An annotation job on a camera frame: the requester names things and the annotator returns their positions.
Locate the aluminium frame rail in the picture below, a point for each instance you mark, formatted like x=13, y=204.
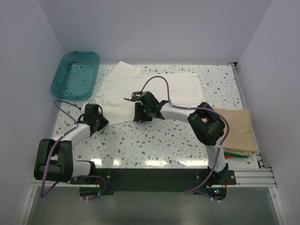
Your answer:
x=238, y=178

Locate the white printed t shirt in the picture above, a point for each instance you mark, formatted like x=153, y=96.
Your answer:
x=117, y=87

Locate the teal plastic basket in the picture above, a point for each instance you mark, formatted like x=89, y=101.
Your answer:
x=76, y=76

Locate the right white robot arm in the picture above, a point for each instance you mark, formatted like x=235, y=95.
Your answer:
x=209, y=127

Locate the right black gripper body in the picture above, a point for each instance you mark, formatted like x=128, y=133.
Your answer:
x=148, y=110

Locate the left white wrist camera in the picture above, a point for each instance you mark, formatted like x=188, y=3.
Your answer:
x=83, y=107

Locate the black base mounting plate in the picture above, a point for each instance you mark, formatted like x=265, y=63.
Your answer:
x=140, y=180

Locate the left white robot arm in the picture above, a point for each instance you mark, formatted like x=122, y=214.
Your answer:
x=54, y=161

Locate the green folded t shirt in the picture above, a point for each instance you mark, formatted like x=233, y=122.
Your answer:
x=234, y=155

